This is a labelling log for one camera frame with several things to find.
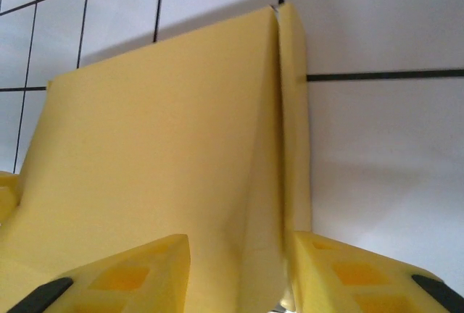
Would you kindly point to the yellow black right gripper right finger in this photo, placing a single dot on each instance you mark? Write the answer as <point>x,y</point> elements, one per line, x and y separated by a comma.
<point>348,280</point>

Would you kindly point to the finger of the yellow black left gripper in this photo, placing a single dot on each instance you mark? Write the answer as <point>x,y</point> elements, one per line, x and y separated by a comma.
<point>7,197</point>

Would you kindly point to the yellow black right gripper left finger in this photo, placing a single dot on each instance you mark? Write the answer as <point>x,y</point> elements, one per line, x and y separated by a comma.
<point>137,280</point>

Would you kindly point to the yellow white paper box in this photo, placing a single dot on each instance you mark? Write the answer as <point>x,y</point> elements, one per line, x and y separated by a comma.
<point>152,146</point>

